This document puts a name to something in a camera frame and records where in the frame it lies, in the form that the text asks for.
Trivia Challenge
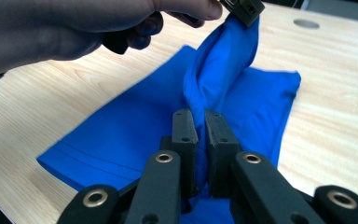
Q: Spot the grey table cable grommet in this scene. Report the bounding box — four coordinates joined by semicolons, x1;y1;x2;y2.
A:
293;18;321;30

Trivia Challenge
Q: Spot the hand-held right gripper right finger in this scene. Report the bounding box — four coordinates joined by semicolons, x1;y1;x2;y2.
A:
204;109;244;200

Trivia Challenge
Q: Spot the blue t-shirt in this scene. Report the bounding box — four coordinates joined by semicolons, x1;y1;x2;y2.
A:
36;14;302;224

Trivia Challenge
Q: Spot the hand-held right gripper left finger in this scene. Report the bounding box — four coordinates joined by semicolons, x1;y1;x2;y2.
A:
171;107;200;200

